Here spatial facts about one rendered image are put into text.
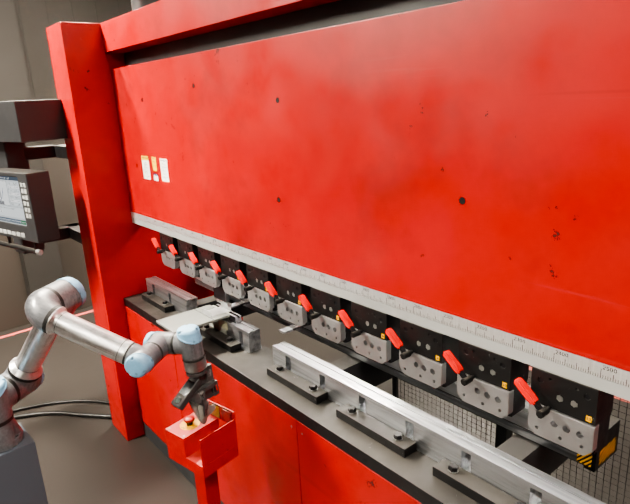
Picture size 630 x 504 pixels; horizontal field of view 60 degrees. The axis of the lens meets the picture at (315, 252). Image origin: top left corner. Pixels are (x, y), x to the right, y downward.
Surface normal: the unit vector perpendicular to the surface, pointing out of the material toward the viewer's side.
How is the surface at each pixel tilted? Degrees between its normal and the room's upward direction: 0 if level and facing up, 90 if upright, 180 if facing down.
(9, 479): 90
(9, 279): 90
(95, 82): 90
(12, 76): 90
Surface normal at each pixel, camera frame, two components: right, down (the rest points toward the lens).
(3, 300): 0.69, 0.17
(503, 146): -0.77, 0.21
